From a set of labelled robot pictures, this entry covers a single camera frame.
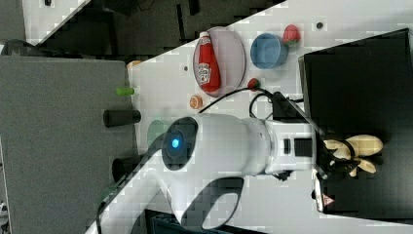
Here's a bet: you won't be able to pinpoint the green measuring cup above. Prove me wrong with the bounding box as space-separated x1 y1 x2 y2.
147 120 170 145

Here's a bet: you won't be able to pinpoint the red ketchup bottle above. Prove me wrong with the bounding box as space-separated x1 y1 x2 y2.
198 31 221 93

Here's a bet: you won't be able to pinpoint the peeled yellow toy banana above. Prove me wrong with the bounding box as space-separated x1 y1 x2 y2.
332 135 384 177

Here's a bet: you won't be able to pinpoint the black pot with green ladle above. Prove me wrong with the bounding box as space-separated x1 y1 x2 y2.
112 155 143 182

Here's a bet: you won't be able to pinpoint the large red toy strawberry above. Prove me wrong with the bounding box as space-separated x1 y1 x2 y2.
282 24 301 45

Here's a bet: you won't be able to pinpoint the blue cup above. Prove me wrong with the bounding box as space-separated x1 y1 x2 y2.
250 33 288 69

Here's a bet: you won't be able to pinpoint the grey round plate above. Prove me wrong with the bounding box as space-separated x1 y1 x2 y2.
205 26 246 98

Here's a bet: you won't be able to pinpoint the small red toy strawberry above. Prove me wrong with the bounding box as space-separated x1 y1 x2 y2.
247 78 260 91

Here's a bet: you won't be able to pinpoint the silver black toaster oven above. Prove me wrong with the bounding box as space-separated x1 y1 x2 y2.
300 28 413 224

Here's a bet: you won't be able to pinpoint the green toy vegetable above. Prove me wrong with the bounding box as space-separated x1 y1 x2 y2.
116 87 135 96

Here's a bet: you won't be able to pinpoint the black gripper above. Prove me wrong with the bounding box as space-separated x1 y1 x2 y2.
315 134 359 179

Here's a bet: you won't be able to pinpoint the black cylinder cup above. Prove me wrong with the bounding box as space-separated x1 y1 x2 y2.
103 110 141 128

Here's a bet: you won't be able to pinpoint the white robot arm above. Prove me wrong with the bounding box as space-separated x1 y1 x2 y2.
85 114 333 234

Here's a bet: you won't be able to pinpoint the orange slice toy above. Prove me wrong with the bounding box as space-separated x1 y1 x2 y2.
189 96 203 109

